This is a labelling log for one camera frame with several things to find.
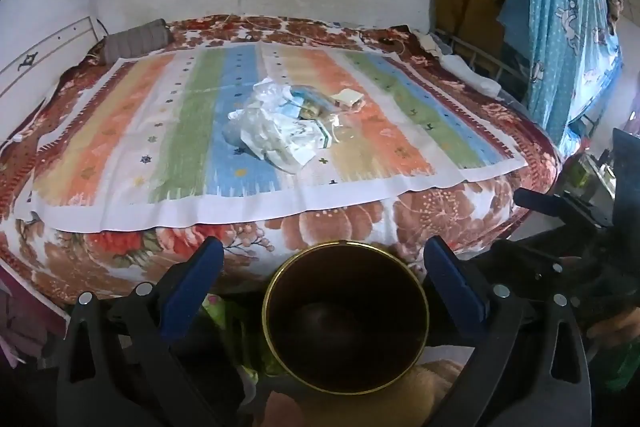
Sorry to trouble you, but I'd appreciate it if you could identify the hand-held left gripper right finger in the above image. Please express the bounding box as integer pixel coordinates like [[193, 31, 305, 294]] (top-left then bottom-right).
[[422, 234, 593, 427]]

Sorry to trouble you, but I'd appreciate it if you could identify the striped pastel mat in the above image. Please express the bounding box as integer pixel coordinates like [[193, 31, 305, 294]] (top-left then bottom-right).
[[12, 42, 529, 233]]

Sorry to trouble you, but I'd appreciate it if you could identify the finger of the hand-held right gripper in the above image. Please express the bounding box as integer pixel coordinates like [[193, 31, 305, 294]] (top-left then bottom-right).
[[514, 188, 615, 229], [470, 239, 571, 295]]

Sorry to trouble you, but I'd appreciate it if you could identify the white and green paper packaging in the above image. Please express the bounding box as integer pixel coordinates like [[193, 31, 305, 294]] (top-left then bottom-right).
[[240, 114, 335, 171]]

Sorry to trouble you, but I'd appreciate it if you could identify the green cloth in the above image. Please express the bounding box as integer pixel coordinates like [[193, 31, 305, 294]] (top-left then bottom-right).
[[592, 339, 640, 390]]

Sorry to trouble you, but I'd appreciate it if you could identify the peach cloth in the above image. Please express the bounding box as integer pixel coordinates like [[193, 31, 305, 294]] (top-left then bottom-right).
[[262, 359, 463, 427]]

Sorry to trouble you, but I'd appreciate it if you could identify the green printed bag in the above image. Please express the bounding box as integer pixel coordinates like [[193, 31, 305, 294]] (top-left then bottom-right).
[[200, 292, 286, 375]]

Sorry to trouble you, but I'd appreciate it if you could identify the grey striped pillow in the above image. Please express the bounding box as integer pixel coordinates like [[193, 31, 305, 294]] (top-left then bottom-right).
[[103, 19, 171, 64]]

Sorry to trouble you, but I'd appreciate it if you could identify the white headboard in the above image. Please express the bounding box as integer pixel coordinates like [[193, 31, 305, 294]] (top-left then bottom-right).
[[0, 16, 98, 100]]

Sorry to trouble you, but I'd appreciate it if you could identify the clear plastic bag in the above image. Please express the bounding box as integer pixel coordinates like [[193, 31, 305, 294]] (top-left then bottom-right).
[[222, 78, 301, 158]]

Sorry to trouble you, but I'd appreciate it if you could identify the metal rack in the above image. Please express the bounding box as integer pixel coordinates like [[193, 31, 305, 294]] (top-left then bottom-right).
[[432, 26, 533, 105]]

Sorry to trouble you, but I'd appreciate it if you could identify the blue printed hanging cloth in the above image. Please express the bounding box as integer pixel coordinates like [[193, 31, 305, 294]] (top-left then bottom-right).
[[497, 0, 626, 158]]

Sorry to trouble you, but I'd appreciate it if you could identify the red floral blanket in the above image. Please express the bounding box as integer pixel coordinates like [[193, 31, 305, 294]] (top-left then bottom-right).
[[0, 13, 563, 309]]

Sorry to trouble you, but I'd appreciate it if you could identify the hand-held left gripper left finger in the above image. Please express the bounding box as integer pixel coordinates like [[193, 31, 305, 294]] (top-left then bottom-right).
[[55, 236, 241, 427]]

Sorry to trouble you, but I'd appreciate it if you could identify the dark bin with gold rim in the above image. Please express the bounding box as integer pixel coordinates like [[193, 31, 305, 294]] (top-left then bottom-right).
[[262, 241, 431, 395]]

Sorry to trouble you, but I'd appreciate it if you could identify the person's right hand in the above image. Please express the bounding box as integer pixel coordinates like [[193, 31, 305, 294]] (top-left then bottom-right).
[[586, 304, 640, 350]]

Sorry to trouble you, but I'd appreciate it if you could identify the white folded cloth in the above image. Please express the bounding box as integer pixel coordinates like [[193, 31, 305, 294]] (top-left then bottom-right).
[[441, 54, 502, 96]]

